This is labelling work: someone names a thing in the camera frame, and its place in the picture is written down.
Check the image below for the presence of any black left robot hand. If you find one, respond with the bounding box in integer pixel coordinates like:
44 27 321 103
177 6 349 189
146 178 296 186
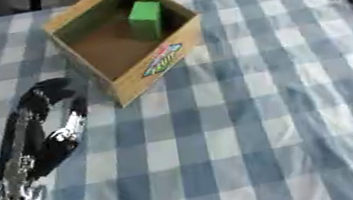
0 73 102 187

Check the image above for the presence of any tan cardboard box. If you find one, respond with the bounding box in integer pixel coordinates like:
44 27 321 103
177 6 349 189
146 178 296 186
36 0 217 119

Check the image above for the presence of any green rectangular block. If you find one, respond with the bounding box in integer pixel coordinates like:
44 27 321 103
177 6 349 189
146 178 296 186
124 0 169 45

